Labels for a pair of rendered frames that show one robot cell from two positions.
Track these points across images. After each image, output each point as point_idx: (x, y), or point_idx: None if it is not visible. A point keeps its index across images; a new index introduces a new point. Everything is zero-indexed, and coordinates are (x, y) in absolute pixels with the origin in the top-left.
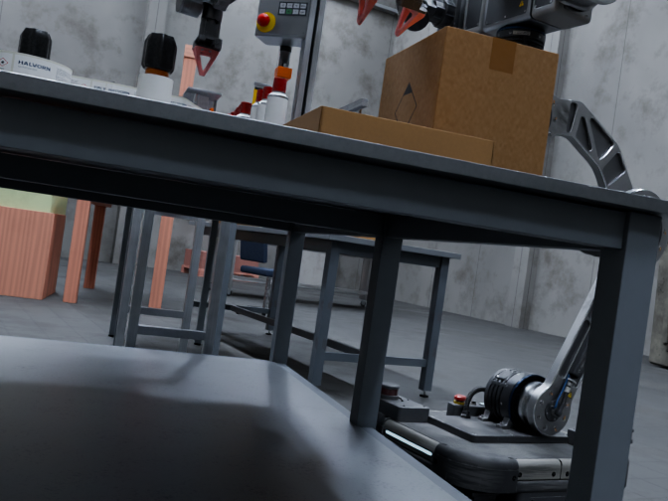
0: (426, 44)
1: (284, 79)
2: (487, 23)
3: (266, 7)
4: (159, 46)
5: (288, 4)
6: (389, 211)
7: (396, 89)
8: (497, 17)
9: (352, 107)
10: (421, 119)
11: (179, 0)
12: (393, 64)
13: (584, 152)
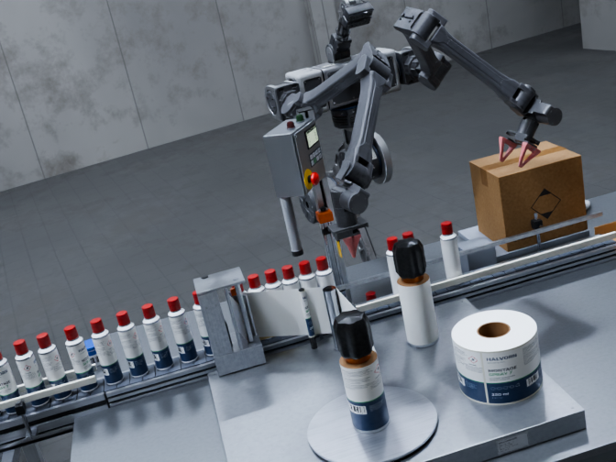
0: (559, 166)
1: (449, 221)
2: (335, 104)
3: (305, 165)
4: (423, 251)
5: (313, 154)
6: None
7: (525, 194)
8: (346, 98)
9: (588, 218)
10: (571, 205)
11: (358, 202)
12: (512, 180)
13: None
